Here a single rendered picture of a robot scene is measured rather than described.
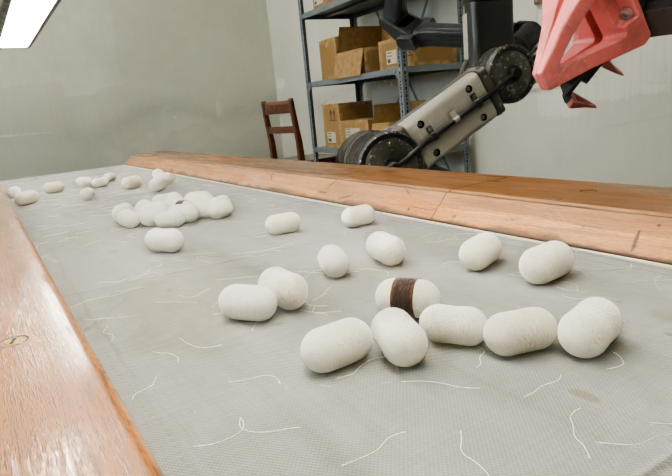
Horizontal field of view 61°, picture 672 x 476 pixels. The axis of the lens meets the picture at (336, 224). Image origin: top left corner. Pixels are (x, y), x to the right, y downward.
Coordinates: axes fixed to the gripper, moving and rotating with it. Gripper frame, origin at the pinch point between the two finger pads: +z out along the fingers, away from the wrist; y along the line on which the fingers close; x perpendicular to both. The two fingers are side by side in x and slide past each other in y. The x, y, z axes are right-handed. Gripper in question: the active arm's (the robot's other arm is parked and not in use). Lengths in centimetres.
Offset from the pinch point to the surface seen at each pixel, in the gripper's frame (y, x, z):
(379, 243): -6.2, 1.9, 13.4
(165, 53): -481, 39, -116
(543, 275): 4.0, 4.7, 11.1
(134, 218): -37.8, -3.2, 21.2
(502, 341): 8.6, -0.8, 17.2
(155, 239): -23.8, -4.4, 21.9
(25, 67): -486, -26, -29
